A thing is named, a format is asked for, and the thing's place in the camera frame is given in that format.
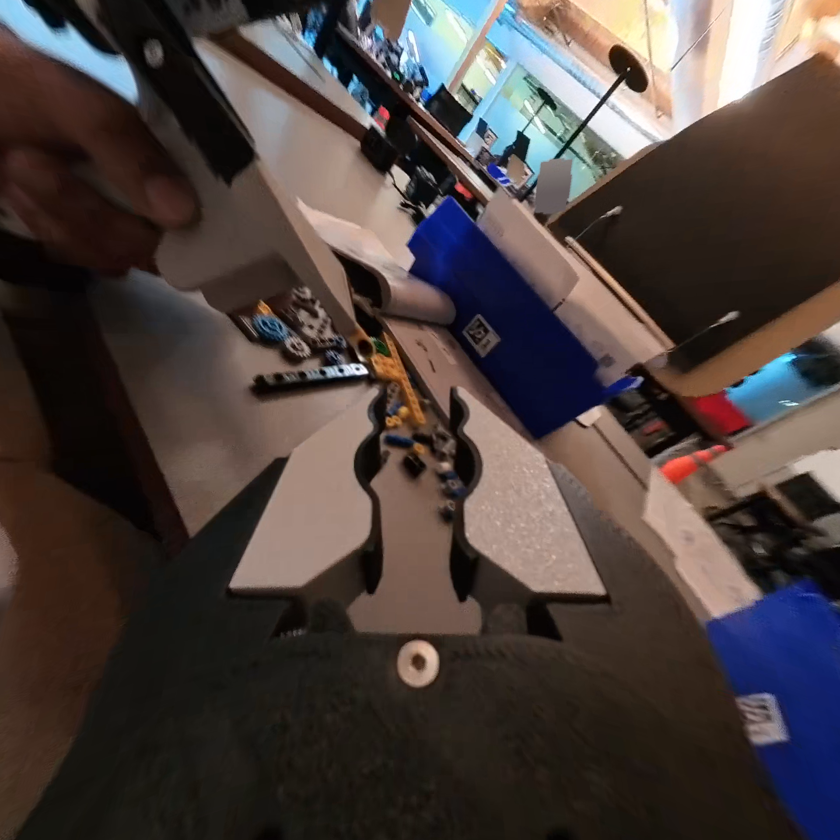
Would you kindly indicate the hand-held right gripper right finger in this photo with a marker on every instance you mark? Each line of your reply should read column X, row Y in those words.
column 525, row 525

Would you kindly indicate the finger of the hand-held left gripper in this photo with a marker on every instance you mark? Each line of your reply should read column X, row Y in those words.
column 249, row 249

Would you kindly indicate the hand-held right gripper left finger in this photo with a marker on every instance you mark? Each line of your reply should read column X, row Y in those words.
column 308, row 512

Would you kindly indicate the blue lego gear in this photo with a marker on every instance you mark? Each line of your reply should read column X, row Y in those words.
column 333, row 358
column 268, row 328

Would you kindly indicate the scatter of small lego pins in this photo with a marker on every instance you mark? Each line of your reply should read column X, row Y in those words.
column 397, row 438

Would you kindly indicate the black long lego beam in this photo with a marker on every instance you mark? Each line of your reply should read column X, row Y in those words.
column 308, row 379

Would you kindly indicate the yellow long lego beam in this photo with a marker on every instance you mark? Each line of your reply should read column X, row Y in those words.
column 403, row 387

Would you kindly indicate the green lego gear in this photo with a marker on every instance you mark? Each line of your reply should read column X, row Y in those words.
column 379, row 346

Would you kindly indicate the lego instruction booklet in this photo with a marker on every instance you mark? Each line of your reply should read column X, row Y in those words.
column 407, row 295

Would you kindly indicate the person's left hand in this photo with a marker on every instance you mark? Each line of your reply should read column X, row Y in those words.
column 79, row 170

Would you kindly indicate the small black box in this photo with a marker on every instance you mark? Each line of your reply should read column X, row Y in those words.
column 379, row 148

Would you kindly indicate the orange traffic cone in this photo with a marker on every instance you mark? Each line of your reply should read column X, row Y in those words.
column 689, row 464

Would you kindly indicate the red box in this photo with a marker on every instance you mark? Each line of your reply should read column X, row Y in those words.
column 715, row 413

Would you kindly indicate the blue storage bin with tag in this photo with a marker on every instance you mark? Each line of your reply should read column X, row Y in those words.
column 499, row 295

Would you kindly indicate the white rectangular box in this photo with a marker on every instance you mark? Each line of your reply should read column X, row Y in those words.
column 525, row 243

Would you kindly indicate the large cardboard box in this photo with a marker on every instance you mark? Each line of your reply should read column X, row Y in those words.
column 722, row 216

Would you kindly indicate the black disc lamp on pole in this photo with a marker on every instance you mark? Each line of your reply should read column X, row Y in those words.
column 628, row 65

